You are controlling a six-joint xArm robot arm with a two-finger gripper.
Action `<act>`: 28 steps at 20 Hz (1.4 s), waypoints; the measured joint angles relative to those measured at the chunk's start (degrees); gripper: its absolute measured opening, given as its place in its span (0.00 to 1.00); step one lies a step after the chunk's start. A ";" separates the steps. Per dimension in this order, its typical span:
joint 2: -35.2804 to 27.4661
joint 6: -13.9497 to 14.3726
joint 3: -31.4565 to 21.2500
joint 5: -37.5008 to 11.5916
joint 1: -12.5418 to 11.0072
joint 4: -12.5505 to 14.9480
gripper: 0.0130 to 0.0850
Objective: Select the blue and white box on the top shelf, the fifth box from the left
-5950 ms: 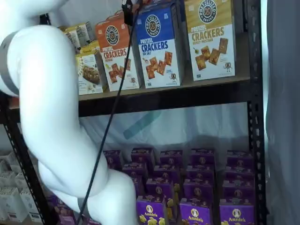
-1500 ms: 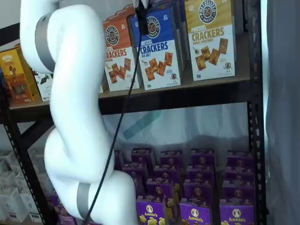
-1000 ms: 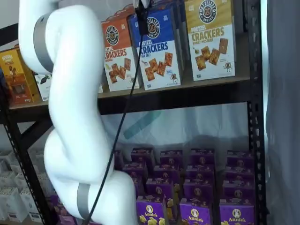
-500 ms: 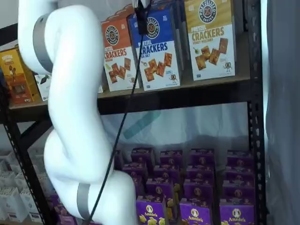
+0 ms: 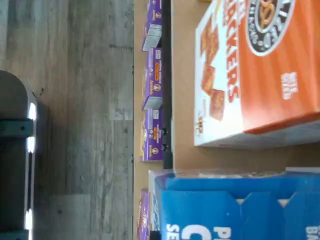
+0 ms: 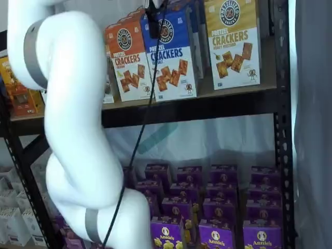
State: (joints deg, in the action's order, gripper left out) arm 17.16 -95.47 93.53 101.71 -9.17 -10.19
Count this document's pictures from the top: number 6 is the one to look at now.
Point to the black metal shelving frame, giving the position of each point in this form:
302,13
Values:
181,114

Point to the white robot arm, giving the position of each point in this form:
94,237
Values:
72,103

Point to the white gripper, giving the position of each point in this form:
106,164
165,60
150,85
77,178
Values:
158,2

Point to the white carton box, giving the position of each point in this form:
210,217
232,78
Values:
5,181
39,241
24,201
10,228
31,223

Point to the orange yellow snack box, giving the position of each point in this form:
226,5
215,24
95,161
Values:
20,98

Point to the Simple Mills bars box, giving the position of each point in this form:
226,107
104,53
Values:
108,96

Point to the wooden shelf board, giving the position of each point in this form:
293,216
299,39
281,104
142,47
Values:
205,94

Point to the purple Annie's snack box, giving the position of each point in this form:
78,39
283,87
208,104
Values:
219,209
263,211
157,172
216,234
153,206
167,233
74,240
223,173
264,192
184,191
262,237
150,188
265,175
177,208
189,174
221,191
60,224

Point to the yellow white pretzel crackers box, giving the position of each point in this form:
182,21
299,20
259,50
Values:
233,52

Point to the blue white pretzel crackers box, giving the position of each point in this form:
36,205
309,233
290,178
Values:
173,64
198,52

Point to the orange white pretzel crackers box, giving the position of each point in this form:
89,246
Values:
129,18
137,12
129,64

